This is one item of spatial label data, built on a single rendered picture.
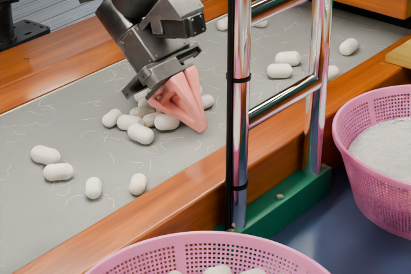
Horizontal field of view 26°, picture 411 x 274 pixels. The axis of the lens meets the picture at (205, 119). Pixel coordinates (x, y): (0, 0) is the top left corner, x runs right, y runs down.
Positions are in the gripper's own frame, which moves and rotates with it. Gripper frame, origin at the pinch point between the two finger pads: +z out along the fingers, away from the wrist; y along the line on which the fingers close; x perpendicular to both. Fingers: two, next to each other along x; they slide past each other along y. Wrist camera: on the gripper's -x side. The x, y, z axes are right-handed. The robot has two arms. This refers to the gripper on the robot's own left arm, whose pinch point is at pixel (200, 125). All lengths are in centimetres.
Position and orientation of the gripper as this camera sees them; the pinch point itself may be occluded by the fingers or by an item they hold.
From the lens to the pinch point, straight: 112.3
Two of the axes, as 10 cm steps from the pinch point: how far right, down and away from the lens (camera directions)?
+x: -5.0, 4.5, 7.3
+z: 5.7, 8.1, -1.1
